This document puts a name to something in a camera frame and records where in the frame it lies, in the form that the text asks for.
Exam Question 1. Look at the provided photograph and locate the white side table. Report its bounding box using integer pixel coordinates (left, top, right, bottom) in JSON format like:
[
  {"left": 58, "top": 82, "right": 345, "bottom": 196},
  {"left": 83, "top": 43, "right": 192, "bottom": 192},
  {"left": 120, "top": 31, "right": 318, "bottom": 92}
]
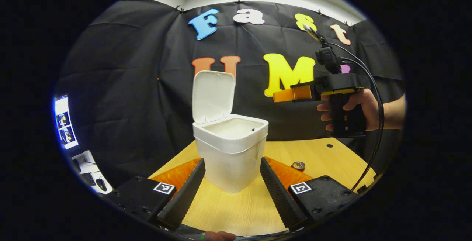
[{"left": 72, "top": 151, "right": 112, "bottom": 194}]

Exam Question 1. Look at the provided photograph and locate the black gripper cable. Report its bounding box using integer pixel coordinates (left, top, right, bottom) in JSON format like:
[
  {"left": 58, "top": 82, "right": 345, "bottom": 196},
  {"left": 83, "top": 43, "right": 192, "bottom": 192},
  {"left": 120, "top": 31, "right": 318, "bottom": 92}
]
[
  {"left": 339, "top": 58, "right": 382, "bottom": 123},
  {"left": 324, "top": 41, "right": 385, "bottom": 193}
]

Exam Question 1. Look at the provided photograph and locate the computer monitor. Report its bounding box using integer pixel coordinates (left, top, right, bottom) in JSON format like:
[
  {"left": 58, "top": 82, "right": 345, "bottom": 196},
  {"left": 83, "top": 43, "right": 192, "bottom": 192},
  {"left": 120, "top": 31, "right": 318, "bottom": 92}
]
[{"left": 53, "top": 95, "right": 79, "bottom": 150}]

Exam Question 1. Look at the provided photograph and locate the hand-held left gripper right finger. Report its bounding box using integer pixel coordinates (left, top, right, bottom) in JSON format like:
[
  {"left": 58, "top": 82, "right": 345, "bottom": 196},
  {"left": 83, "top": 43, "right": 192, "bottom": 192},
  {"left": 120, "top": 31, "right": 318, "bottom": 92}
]
[{"left": 260, "top": 157, "right": 360, "bottom": 231}]

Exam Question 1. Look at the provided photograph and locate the wooden desktop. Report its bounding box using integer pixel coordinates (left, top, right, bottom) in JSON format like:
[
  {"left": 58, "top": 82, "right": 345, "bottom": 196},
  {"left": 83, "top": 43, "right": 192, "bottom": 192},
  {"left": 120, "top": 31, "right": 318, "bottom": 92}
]
[{"left": 147, "top": 138, "right": 376, "bottom": 236}]

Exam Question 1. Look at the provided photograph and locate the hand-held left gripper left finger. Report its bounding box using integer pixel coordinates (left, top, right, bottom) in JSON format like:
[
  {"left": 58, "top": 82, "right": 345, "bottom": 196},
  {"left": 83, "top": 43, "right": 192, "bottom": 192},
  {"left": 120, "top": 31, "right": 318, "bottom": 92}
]
[{"left": 104, "top": 158, "right": 206, "bottom": 231}]

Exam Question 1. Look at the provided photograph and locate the white desktop garbage bin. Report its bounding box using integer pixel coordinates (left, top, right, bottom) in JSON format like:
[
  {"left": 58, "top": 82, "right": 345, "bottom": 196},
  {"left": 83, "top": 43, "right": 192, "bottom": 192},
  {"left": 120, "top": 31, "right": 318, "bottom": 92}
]
[{"left": 192, "top": 70, "right": 269, "bottom": 193}]

